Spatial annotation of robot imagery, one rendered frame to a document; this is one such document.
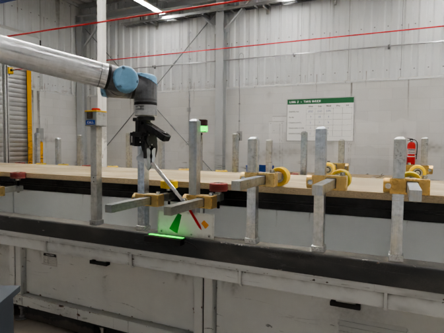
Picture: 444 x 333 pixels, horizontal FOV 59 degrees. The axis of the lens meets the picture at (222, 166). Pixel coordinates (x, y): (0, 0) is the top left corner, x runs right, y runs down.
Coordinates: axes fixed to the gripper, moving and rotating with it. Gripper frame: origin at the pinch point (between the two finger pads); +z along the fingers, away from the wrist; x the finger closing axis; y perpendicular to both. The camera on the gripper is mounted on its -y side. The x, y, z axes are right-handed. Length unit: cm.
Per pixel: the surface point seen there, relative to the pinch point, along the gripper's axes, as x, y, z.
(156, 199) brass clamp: -5.6, 0.5, 14.0
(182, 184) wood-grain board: -26.6, 0.7, 9.4
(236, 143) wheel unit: -115, 10, -11
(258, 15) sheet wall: -727, 211, -307
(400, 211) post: -6, -92, 11
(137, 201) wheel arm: 3.7, 3.6, 13.8
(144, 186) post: -6.5, 7.4, 8.9
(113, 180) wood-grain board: -26.6, 40.4, 9.1
